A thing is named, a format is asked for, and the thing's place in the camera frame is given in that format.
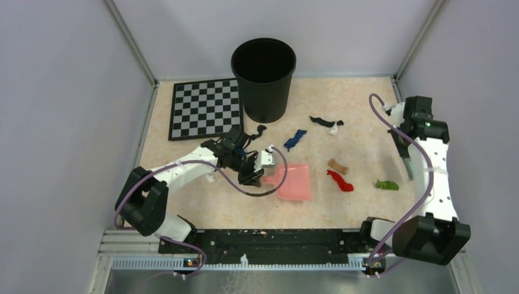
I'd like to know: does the pink dustpan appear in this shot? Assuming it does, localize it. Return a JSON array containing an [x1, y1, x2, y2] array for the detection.
[[261, 164, 313, 201]]

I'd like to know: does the teal hand brush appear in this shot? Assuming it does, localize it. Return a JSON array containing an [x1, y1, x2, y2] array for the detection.
[[387, 129, 414, 180]]

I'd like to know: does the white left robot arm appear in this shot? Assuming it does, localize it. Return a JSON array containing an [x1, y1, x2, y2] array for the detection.
[[114, 128, 274, 253]]

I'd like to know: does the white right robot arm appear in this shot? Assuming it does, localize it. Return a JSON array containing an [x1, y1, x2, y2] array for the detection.
[[359, 93, 471, 266]]

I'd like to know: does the small white paper scrap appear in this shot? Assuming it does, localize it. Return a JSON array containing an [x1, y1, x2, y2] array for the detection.
[[204, 173, 216, 183]]

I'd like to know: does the small black paper scrap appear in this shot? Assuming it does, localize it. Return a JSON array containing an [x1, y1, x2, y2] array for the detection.
[[250, 125, 267, 141]]

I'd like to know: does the black white chessboard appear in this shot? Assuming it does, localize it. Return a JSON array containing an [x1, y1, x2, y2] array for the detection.
[[168, 78, 244, 141]]

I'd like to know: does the wooden block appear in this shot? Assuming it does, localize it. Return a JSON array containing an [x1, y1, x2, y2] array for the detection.
[[327, 158, 349, 175]]

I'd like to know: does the black trash bin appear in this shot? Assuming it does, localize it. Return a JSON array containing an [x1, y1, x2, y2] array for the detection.
[[231, 37, 297, 124]]

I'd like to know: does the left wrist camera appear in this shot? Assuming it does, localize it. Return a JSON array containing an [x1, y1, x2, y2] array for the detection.
[[255, 150, 276, 171]]

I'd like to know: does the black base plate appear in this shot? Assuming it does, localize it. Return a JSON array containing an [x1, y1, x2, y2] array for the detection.
[[158, 228, 377, 265]]

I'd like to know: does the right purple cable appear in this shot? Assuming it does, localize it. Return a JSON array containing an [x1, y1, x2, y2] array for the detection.
[[365, 93, 435, 279]]

